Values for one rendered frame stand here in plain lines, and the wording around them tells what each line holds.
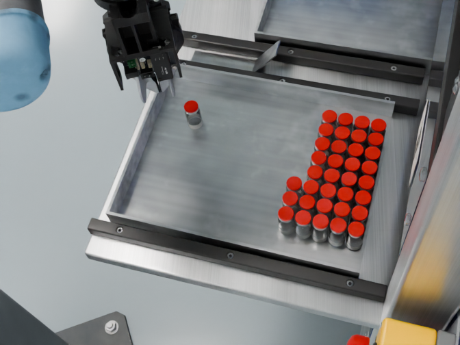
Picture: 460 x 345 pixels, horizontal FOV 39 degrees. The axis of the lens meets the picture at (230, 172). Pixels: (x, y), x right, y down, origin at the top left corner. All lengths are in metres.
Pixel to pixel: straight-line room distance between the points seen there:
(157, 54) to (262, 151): 0.29
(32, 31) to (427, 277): 0.40
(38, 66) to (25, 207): 1.55
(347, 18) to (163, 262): 0.48
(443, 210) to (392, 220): 0.40
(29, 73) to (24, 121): 1.70
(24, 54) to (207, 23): 0.63
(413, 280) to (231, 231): 0.32
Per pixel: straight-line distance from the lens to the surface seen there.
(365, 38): 1.06
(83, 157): 2.06
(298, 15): 1.09
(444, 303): 0.68
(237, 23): 1.09
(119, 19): 0.66
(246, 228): 0.88
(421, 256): 0.59
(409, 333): 0.69
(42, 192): 2.04
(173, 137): 0.97
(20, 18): 0.51
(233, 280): 0.86
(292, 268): 0.84
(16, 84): 0.51
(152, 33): 0.70
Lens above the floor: 1.69
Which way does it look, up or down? 61 degrees down
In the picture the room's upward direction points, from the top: 11 degrees counter-clockwise
